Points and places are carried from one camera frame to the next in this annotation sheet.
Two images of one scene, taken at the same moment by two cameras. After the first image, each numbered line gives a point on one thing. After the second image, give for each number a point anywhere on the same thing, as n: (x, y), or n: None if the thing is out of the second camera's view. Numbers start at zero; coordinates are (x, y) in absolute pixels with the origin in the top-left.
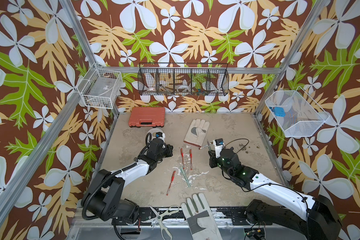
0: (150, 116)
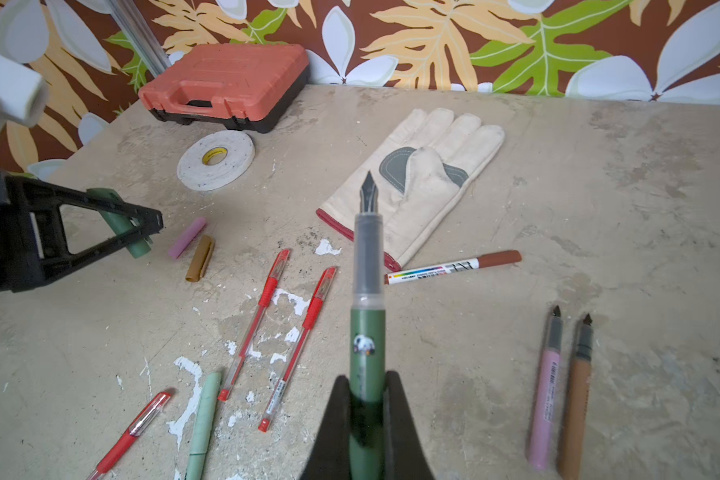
0: (250, 87)
